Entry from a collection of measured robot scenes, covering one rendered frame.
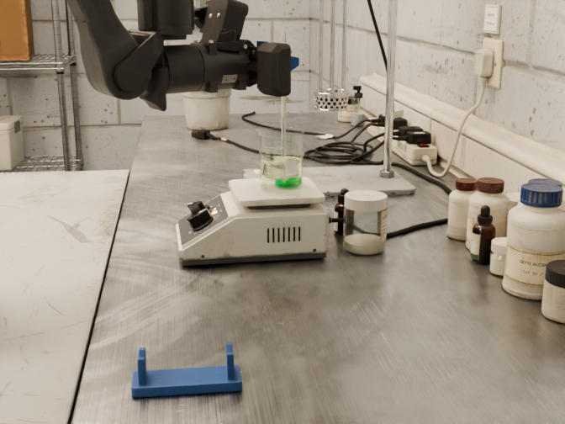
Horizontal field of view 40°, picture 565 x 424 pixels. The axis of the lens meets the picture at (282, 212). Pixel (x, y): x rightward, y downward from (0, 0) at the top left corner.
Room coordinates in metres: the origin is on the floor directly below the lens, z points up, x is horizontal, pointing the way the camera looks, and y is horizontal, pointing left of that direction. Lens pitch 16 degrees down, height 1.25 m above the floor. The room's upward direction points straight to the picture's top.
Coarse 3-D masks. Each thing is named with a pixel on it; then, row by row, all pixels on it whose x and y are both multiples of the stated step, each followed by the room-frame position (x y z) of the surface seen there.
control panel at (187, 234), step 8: (216, 200) 1.07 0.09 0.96; (216, 208) 1.04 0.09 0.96; (224, 208) 1.02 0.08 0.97; (184, 216) 1.08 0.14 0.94; (216, 216) 1.00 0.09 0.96; (224, 216) 0.98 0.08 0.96; (184, 224) 1.05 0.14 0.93; (216, 224) 0.97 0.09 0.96; (184, 232) 1.01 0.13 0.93; (192, 232) 0.99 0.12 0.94; (200, 232) 0.97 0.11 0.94; (184, 240) 0.98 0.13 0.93
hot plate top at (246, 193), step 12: (240, 180) 1.09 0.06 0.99; (252, 180) 1.09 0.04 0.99; (240, 192) 1.02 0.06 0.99; (252, 192) 1.02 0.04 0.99; (264, 192) 1.02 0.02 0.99; (300, 192) 1.02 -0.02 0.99; (312, 192) 1.02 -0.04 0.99; (240, 204) 0.98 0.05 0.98; (252, 204) 0.98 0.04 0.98; (264, 204) 0.98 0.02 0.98; (276, 204) 0.98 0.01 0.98
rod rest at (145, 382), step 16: (144, 352) 0.65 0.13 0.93; (144, 368) 0.63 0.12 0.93; (176, 368) 0.66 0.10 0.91; (192, 368) 0.66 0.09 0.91; (208, 368) 0.66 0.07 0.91; (224, 368) 0.66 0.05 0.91; (144, 384) 0.63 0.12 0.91; (160, 384) 0.63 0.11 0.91; (176, 384) 0.63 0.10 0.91; (192, 384) 0.63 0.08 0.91; (208, 384) 0.63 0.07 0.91; (224, 384) 0.63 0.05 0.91; (240, 384) 0.64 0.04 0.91
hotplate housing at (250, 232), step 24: (240, 216) 0.98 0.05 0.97; (264, 216) 0.98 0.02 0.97; (288, 216) 0.98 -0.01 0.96; (312, 216) 0.99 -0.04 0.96; (192, 240) 0.97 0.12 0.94; (216, 240) 0.97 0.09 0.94; (240, 240) 0.97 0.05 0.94; (264, 240) 0.98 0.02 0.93; (288, 240) 0.98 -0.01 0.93; (312, 240) 0.99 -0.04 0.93; (192, 264) 0.96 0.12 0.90
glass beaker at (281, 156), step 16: (256, 128) 1.06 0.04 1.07; (272, 128) 1.07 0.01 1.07; (288, 128) 1.07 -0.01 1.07; (272, 144) 1.02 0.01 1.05; (288, 144) 1.02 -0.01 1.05; (272, 160) 1.02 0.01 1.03; (288, 160) 1.02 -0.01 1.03; (272, 176) 1.02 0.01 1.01; (288, 176) 1.02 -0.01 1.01; (272, 192) 1.02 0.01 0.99; (288, 192) 1.02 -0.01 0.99
